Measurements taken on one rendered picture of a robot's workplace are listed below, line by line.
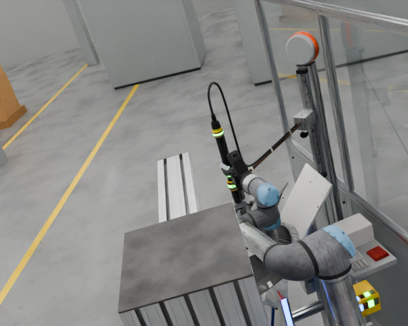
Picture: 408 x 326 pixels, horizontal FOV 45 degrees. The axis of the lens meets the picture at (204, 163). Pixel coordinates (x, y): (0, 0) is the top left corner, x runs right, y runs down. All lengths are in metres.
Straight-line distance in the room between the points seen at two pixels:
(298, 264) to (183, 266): 0.58
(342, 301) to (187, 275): 0.77
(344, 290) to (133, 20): 8.08
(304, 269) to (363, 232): 1.24
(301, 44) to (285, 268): 1.27
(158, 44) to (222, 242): 8.40
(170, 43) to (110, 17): 1.16
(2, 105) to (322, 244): 8.89
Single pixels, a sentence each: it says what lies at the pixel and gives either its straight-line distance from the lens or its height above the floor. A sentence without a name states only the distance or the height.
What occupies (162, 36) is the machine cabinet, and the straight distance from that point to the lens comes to 9.21.
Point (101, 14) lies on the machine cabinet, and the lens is 9.40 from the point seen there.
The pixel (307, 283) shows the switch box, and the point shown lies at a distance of 2.79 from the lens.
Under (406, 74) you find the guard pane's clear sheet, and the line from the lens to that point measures 2.03.
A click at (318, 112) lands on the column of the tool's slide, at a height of 1.55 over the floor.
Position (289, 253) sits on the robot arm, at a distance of 1.47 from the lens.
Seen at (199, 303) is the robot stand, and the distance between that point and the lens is 0.90.
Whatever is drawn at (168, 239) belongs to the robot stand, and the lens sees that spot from 1.03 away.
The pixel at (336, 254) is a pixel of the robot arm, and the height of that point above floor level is 1.63.
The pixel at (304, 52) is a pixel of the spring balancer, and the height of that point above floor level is 1.87.
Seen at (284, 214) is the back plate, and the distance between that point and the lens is 2.54.
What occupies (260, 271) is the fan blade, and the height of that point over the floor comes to 1.19.
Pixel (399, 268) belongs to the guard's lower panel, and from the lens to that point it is 2.76.
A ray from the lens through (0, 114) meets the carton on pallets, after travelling 10.08.
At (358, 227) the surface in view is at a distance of 2.67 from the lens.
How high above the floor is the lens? 2.60
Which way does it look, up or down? 27 degrees down
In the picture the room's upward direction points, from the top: 17 degrees counter-clockwise
